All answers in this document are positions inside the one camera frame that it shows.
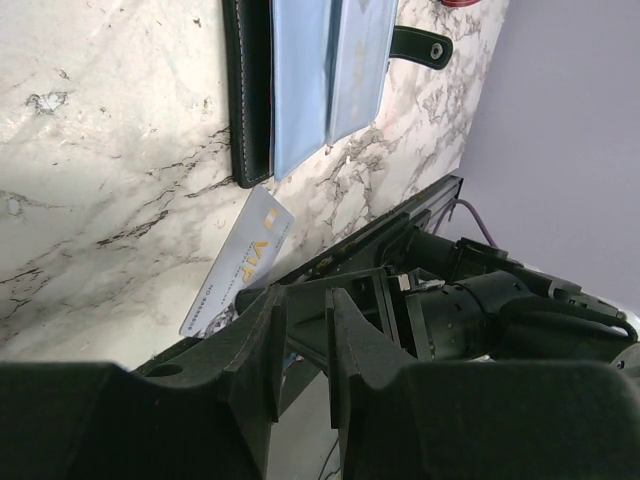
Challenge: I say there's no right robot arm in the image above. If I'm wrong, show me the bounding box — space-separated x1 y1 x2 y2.
380 231 639 376

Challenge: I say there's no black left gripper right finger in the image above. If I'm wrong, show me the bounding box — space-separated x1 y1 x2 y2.
326 289 639 479

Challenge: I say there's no red leather card holder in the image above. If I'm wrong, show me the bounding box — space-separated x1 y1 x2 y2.
440 0 481 8

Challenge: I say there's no silver VIP credit card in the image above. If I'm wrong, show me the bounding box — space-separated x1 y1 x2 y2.
179 186 294 339

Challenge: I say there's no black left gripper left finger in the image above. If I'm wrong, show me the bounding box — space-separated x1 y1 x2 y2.
1 287 286 479

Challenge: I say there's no black leather card holder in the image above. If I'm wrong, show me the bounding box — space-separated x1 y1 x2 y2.
222 0 453 189

